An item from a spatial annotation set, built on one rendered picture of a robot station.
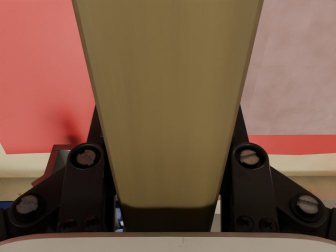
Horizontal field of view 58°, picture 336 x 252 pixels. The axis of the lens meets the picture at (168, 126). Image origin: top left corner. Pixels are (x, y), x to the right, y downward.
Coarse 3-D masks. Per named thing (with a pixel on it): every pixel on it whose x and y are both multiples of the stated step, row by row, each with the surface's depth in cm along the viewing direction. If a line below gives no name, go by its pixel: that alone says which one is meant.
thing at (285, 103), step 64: (0, 0) 23; (64, 0) 23; (320, 0) 23; (0, 64) 27; (64, 64) 27; (256, 64) 27; (320, 64) 27; (0, 128) 33; (64, 128) 33; (256, 128) 33; (320, 128) 33
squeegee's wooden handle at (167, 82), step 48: (96, 0) 4; (144, 0) 4; (192, 0) 4; (240, 0) 4; (96, 48) 5; (144, 48) 5; (192, 48) 5; (240, 48) 5; (96, 96) 6; (144, 96) 5; (192, 96) 5; (240, 96) 6; (144, 144) 6; (192, 144) 6; (144, 192) 8; (192, 192) 8
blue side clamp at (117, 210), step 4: (0, 204) 37; (4, 204) 37; (8, 204) 37; (116, 204) 37; (4, 208) 37; (116, 208) 37; (116, 212) 38; (120, 212) 38; (120, 216) 39; (120, 224) 40; (120, 228) 40
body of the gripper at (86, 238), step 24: (24, 240) 7; (48, 240) 7; (72, 240) 7; (96, 240) 7; (120, 240) 7; (144, 240) 7; (168, 240) 7; (192, 240) 7; (216, 240) 7; (240, 240) 7; (264, 240) 7; (288, 240) 7; (312, 240) 7
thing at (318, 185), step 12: (0, 180) 40; (12, 180) 40; (24, 180) 40; (300, 180) 40; (312, 180) 40; (324, 180) 40; (0, 192) 39; (12, 192) 39; (312, 192) 39; (324, 192) 39; (216, 204) 39; (324, 204) 39
